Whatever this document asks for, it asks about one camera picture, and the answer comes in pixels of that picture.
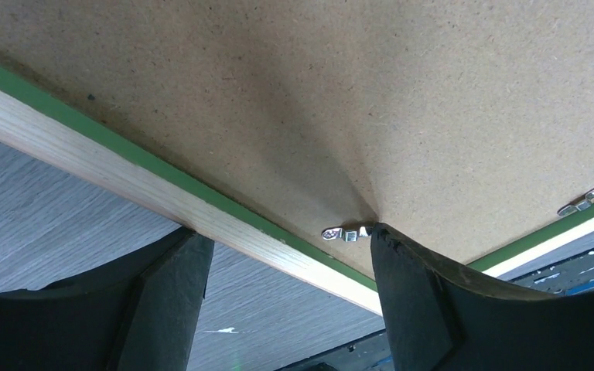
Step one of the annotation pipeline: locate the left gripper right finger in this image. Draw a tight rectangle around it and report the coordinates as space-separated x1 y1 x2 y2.
370 223 594 370

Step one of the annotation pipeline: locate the brown backing board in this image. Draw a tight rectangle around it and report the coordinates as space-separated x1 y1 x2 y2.
0 1 594 274

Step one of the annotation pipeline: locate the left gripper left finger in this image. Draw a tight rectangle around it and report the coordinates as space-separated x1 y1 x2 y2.
0 227 214 370

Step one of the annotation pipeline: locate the wooden picture frame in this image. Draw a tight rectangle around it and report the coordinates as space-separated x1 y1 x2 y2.
0 58 594 313

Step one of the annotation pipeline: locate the metal turn clip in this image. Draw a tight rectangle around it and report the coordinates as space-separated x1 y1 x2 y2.
321 225 373 243
557 188 594 218

